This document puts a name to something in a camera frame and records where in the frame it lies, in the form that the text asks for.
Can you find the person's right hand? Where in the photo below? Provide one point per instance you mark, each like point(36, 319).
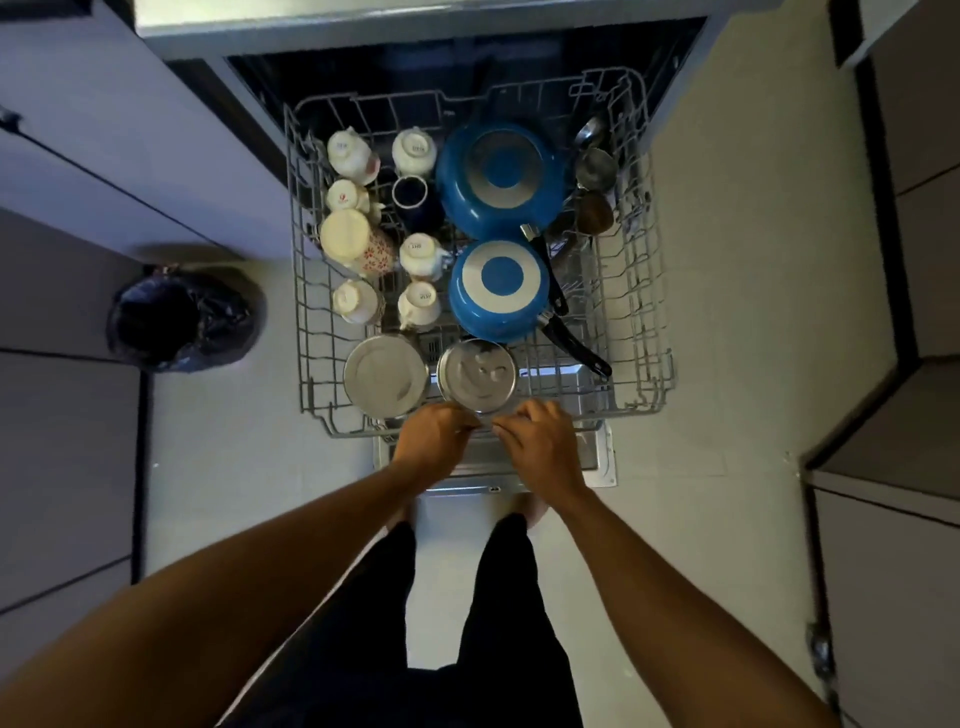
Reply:
point(547, 454)

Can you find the person's left hand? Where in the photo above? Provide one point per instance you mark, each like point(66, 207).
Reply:
point(429, 446)

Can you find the person's right thumb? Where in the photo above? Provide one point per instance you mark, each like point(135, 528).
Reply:
point(508, 429)

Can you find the person's left fingers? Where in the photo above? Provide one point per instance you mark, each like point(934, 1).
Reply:
point(461, 420)

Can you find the round steel bowl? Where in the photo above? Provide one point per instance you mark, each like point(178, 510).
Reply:
point(477, 375)

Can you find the person's right forearm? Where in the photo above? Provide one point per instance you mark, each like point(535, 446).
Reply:
point(675, 622)

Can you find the person's left forearm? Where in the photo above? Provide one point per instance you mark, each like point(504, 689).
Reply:
point(225, 600)

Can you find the dishwasher door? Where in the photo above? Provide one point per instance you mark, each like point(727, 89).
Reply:
point(480, 465)

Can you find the round steel plate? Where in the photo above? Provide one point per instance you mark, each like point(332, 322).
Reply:
point(384, 375)

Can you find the small blue pan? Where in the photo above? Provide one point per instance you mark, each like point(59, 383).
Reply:
point(499, 289)

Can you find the floral white mug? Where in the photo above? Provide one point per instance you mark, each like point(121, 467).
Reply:
point(356, 244)

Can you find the person's dark trousers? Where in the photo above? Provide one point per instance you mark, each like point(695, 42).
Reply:
point(495, 637)

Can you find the dark blue mug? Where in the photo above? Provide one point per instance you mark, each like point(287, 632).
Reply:
point(412, 199)

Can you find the brown tumbler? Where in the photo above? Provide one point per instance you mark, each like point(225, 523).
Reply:
point(595, 212)

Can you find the large blue pan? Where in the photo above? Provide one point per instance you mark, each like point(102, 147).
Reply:
point(501, 176)

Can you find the group of white teacups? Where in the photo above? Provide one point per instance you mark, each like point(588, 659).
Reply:
point(415, 154)

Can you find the steel tumbler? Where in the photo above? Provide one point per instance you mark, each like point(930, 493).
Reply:
point(595, 166)

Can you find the black bag trash bin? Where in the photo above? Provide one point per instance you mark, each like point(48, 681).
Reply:
point(184, 319)

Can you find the dishwasher body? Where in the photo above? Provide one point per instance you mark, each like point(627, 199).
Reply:
point(420, 45)

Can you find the grey tall cabinet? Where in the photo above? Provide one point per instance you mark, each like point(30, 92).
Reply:
point(64, 450)

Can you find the grey kitchen drawer cabinet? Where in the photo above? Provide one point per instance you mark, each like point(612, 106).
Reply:
point(112, 127)

